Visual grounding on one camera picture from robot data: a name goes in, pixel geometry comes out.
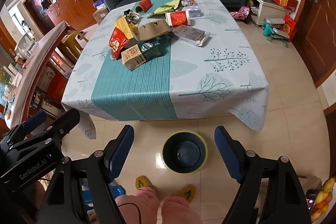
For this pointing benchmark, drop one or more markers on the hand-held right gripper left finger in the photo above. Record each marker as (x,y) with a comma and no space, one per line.
(119,154)

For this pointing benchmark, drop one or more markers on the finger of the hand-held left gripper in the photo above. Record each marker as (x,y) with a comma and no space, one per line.
(35,121)
(67,120)

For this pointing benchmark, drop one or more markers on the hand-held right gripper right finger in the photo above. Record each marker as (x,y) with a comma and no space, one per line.
(229,157)

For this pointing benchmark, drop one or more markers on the dark blue waste bin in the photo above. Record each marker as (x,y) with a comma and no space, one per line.
(184,153)

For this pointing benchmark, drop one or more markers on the red snack bag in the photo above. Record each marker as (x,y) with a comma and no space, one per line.
(117,44)

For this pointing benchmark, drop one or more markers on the yellow carton box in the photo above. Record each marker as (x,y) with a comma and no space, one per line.
(123,25)

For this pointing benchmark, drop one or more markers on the black white wrapper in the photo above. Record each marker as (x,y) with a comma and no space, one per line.
(132,15)

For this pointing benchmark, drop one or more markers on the red paper bucket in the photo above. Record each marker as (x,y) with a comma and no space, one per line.
(178,18)

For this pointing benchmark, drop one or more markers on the yellow-green plastic bag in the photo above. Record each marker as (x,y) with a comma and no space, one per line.
(164,8)

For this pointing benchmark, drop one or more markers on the yellow slipper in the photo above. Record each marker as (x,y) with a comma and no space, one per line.
(143,182)
(187,191)

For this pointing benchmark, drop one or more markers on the blue plastic stool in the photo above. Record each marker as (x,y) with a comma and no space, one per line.
(116,191)

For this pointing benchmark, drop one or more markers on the table with pink cloth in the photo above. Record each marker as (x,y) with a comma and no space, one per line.
(39,61)

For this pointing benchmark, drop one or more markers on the person's right leg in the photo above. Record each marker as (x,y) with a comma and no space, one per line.
(181,210)

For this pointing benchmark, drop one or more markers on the yellow plastic stool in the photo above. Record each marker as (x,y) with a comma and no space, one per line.
(73,41)

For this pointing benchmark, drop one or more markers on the white teal printed tablecloth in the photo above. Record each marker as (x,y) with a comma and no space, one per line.
(210,77)

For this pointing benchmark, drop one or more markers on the brown carton box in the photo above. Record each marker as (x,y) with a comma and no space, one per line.
(132,57)

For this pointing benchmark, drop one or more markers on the pile of fruit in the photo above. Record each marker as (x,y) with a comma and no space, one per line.
(324,197)

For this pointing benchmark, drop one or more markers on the cardboard box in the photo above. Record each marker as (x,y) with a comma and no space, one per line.
(101,16)

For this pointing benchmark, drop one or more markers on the dark green box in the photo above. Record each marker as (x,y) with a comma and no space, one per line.
(152,49)

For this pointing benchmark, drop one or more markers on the blue white tissue box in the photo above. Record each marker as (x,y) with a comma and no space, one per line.
(99,4)

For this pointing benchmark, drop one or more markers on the white flat box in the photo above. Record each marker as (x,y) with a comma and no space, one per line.
(190,35)

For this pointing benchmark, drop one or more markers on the teal step stool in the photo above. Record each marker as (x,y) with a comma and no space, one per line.
(275,31)

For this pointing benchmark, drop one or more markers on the small red carton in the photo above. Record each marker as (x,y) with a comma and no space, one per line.
(143,5)

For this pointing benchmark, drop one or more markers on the red gift bag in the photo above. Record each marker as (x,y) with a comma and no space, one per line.
(289,27)

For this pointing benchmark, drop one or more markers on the pink patterned bag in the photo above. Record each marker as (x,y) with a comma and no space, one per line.
(241,13)

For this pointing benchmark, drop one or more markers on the light blue tissue pack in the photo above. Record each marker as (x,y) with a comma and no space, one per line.
(193,11)

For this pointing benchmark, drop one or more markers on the white low cabinet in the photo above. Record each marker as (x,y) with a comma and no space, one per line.
(267,10)

